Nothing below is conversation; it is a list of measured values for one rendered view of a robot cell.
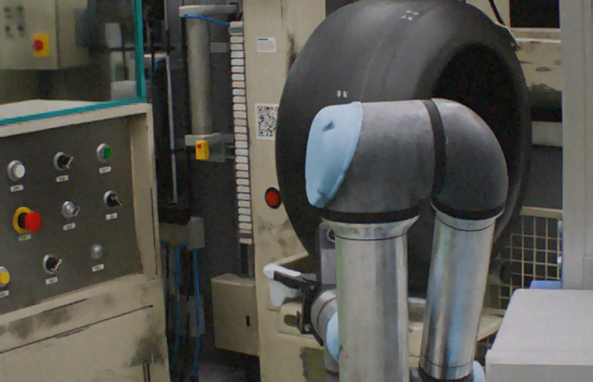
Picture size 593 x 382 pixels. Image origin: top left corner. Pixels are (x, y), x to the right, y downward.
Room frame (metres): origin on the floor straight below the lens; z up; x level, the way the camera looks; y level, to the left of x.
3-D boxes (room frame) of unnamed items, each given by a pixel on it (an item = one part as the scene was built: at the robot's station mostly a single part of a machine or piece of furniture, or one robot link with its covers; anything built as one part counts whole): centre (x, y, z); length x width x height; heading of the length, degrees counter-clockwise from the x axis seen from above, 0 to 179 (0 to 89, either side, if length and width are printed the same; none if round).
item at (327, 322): (1.55, -0.07, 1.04); 0.11 x 0.08 x 0.09; 10
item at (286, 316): (2.28, -0.12, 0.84); 0.36 x 0.09 x 0.06; 52
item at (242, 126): (2.56, 0.09, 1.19); 0.05 x 0.04 x 0.48; 142
